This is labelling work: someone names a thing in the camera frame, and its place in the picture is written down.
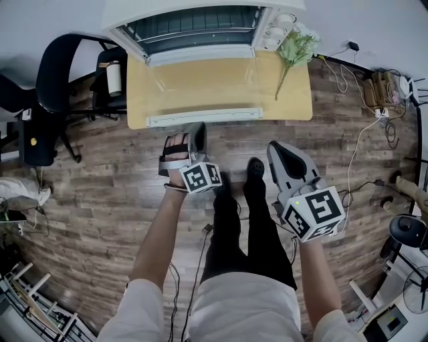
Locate glass toaster oven door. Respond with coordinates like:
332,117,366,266
144,46,265,128

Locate person's black trousers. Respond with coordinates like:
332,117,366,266
199,182,298,291

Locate wooden box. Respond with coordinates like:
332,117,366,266
363,69,401,108

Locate person's right forearm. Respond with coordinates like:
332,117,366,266
296,237,342,330

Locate person's black left shoe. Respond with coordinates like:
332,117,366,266
213,172,232,198

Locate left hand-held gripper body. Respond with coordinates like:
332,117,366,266
158,152,224,194

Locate white cloth bundle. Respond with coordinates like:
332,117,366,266
0,176,51,206

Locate long white cable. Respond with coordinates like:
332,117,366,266
336,113,391,240

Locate black electronic box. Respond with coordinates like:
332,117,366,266
376,305,409,338

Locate white furniture leg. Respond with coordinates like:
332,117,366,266
349,279,379,311

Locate person's black right shoe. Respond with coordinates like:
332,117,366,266
246,156,268,184

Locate person's left hand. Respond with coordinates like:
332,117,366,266
163,132,192,157

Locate person's left forearm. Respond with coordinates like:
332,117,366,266
128,174,188,292

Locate white metal rack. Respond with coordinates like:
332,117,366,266
0,262,90,342

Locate person's white shirt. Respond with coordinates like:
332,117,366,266
96,271,368,342

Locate metal oven rack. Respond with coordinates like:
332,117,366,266
135,27,257,45

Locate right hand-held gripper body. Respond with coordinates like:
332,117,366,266
272,176,347,243

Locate coiled black cable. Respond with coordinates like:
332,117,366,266
384,116,401,150

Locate white toaster oven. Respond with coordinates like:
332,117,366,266
102,0,307,67

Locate green artificial flower bouquet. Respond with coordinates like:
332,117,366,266
274,21,322,101

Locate black padded seat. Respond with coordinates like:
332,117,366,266
0,73,37,116

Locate black round lamp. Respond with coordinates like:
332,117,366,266
389,213,428,251

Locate black standing fan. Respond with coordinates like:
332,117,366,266
403,265,428,315

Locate black office chair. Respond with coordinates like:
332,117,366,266
35,33,130,164

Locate white router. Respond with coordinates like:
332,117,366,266
399,75,426,100

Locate thin white cable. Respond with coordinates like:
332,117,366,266
320,46,382,113

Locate white tumbler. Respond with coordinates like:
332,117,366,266
106,59,123,98

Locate black cable with adapter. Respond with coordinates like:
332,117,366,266
337,179,386,210

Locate tan cloth bundle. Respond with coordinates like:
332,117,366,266
383,169,428,214

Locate black floor cable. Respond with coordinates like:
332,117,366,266
169,200,241,335

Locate person's black shoe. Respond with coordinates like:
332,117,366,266
213,172,232,198
246,156,268,184

